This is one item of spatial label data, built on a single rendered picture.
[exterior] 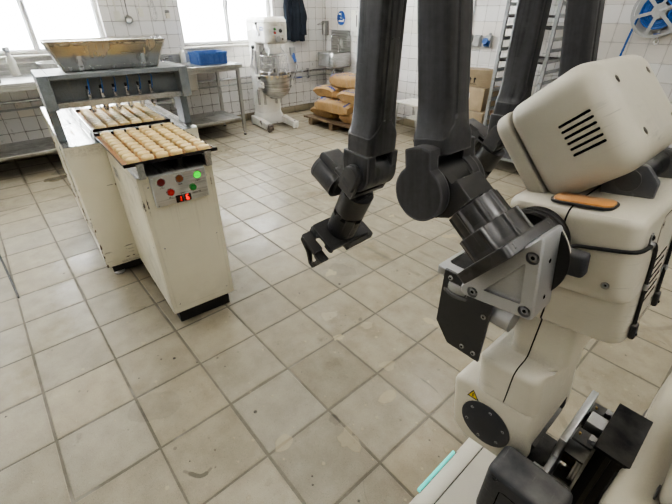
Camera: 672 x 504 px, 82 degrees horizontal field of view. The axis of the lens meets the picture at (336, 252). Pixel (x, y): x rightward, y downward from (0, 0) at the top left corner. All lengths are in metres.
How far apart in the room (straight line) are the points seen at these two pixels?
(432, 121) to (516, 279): 0.22
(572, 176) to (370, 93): 0.29
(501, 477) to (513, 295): 0.40
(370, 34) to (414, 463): 1.45
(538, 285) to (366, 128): 0.32
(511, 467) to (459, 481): 0.52
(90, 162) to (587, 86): 2.34
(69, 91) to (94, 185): 0.49
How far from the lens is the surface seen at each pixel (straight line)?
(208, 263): 2.13
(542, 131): 0.61
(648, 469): 0.88
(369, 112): 0.60
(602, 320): 0.70
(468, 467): 1.38
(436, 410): 1.83
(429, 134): 0.53
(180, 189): 1.90
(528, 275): 0.51
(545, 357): 0.79
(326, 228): 0.75
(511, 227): 0.51
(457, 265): 0.75
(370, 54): 0.59
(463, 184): 0.51
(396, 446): 1.70
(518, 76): 0.95
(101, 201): 2.61
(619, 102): 0.59
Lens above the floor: 1.44
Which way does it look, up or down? 32 degrees down
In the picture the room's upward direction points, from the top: straight up
